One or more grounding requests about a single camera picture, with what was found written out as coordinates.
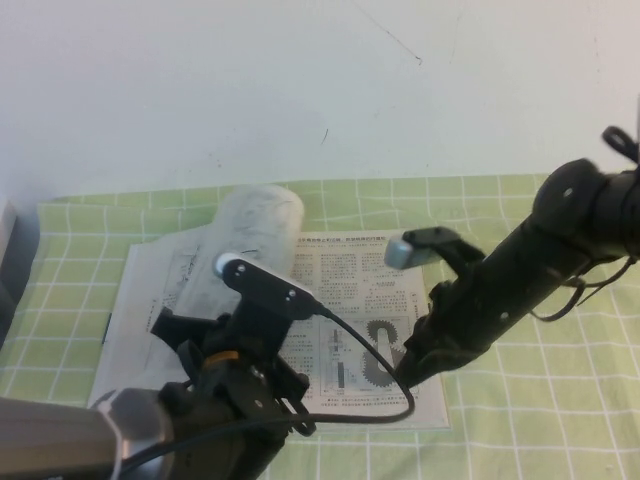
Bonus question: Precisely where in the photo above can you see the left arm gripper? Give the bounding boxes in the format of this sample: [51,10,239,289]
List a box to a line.
[150,306,311,429]

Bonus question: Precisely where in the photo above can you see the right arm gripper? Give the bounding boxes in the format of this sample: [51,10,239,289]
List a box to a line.
[396,258,502,390]

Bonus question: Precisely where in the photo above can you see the book with technical drawings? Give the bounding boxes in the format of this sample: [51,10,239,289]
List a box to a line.
[87,183,451,432]

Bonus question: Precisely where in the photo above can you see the green white checked tablecloth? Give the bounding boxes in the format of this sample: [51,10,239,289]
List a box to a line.
[0,172,640,480]

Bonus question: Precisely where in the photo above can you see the dark grey box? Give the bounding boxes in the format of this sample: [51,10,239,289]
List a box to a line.
[0,199,42,351]

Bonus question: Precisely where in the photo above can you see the black left camera bracket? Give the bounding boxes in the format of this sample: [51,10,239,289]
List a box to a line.
[232,292,297,354]

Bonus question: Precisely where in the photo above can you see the black left camera cable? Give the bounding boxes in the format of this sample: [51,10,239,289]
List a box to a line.
[117,298,418,480]

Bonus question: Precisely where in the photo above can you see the left wrist camera white-ended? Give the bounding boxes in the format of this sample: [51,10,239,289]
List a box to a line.
[211,251,320,320]

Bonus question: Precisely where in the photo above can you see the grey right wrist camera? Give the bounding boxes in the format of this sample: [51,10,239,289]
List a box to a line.
[383,230,442,272]

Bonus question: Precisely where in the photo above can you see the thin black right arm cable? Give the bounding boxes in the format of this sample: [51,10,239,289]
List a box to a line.
[529,255,635,321]

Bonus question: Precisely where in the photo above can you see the black cable loop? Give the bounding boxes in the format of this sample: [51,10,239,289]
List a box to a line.
[601,124,640,165]

